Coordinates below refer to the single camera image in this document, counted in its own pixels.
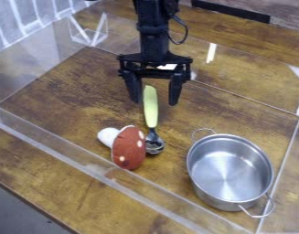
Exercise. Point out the black bar at back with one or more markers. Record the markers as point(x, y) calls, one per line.
point(232, 11)

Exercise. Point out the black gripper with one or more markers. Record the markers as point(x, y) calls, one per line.
point(154, 62)

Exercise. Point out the silver metal pot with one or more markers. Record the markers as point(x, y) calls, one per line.
point(232, 173)

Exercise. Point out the red plush mushroom toy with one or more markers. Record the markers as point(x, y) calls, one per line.
point(127, 145)

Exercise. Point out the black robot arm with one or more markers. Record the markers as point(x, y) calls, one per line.
point(154, 13)

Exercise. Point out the clear acrylic enclosure wall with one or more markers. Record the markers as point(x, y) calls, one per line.
point(62, 93)

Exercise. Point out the green handled metal spoon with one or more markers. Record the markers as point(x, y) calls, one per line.
point(154, 142)

